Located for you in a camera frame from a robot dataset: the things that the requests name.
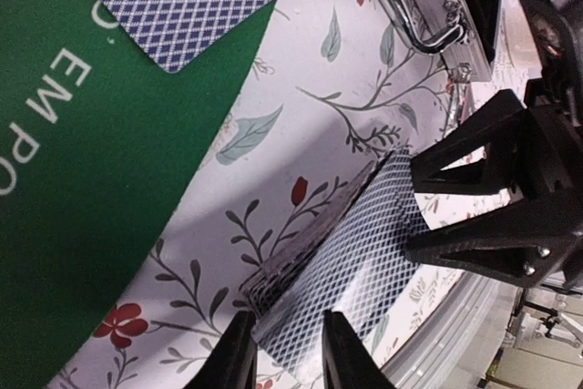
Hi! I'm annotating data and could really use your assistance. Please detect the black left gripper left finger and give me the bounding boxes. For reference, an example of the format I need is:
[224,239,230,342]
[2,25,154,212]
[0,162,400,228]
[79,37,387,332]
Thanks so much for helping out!
[184,311,258,389]

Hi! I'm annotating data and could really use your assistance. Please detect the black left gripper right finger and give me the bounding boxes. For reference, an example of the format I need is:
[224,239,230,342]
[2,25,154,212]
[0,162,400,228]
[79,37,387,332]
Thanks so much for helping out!
[322,311,383,389]

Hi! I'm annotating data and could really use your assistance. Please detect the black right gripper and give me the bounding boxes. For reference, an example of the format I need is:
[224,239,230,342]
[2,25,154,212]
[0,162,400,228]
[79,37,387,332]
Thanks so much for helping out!
[405,0,582,290]

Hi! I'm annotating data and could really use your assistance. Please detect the blue playing card deck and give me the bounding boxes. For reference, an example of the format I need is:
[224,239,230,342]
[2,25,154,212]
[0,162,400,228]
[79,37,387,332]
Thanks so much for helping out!
[240,148,429,384]

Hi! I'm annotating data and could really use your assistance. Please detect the aluminium poker chip case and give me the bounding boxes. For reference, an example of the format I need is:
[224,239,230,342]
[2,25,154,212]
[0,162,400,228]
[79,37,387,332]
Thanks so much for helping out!
[378,0,502,82]

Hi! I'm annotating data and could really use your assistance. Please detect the green round poker mat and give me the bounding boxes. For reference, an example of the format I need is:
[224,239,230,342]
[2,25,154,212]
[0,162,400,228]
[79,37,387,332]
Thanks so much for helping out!
[1,0,273,388]

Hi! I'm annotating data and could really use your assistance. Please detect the aluminium front rail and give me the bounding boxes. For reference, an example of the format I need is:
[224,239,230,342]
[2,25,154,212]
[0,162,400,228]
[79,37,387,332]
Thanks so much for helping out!
[382,273,519,388]

